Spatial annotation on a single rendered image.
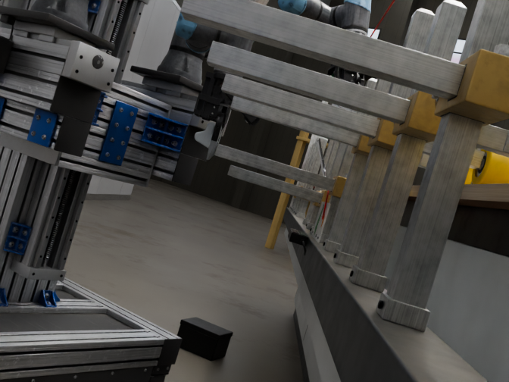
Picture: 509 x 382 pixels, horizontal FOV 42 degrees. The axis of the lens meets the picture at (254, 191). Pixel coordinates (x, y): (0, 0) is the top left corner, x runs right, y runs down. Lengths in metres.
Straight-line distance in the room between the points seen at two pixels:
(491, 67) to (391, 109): 0.29
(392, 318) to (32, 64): 1.30
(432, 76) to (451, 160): 0.09
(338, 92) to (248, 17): 0.28
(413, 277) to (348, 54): 0.23
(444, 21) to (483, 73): 0.35
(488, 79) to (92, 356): 1.55
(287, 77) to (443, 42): 0.23
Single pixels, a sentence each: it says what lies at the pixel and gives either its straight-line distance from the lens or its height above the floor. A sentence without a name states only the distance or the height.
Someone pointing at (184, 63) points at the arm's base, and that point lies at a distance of 2.14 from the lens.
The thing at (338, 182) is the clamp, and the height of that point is 0.86.
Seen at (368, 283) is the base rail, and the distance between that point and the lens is 0.94.
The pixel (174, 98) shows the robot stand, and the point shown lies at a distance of 2.08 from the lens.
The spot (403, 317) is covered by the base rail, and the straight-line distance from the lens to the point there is 0.69.
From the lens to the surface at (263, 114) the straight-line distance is 1.39.
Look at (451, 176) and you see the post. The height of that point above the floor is 0.86.
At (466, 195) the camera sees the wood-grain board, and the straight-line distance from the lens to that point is 1.17.
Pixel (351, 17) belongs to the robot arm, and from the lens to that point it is 1.87.
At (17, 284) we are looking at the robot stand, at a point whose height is 0.28.
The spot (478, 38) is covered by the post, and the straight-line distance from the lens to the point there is 0.72.
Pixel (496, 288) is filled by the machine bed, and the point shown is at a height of 0.75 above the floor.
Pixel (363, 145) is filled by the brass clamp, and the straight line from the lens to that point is 1.36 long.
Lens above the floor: 0.79
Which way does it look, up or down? 1 degrees down
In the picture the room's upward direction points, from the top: 17 degrees clockwise
